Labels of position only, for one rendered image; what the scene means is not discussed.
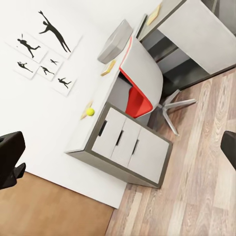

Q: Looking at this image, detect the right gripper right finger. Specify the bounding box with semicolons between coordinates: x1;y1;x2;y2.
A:
220;131;236;170

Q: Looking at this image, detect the board game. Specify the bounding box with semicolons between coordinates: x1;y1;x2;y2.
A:
101;59;116;76

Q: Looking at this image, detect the jigsaw puzzle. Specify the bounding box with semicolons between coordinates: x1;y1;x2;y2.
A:
147;4;161;25
80;100;93;119

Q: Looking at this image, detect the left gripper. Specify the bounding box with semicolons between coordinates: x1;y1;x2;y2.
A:
2;163;26;189

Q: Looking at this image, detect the tennis ball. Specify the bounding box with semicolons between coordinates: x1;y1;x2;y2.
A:
87;108;94;116

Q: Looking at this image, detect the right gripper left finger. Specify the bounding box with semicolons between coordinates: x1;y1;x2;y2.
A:
0;131;26;190

